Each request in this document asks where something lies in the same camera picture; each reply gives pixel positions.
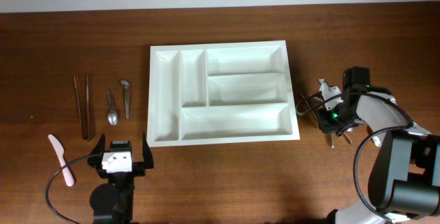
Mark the white plastic knife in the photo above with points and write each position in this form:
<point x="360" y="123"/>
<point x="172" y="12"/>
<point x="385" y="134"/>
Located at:
<point x="59" y="150"/>

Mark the small metal teaspoon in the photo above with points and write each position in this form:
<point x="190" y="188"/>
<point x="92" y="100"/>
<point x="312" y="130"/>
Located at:
<point x="112" y="115"/>

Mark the long metal tongs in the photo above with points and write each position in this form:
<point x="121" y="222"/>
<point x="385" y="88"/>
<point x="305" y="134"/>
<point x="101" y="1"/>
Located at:
<point x="84" y="110"/>

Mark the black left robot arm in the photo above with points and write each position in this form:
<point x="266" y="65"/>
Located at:
<point x="112" y="202"/>

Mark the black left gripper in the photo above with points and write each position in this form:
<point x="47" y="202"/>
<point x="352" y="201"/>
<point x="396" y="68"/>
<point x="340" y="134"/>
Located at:
<point x="139" y="167"/>

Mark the white plastic cutlery tray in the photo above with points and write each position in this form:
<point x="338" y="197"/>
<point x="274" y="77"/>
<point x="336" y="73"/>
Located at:
<point x="220" y="93"/>

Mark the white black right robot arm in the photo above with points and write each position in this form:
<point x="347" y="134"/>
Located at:
<point x="404" y="181"/>

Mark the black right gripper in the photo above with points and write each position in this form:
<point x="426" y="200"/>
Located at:
<point x="324" y="122"/>

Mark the metal fork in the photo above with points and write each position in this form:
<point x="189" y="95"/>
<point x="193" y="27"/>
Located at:
<point x="311" y="113"/>
<point x="346" y="136"/>

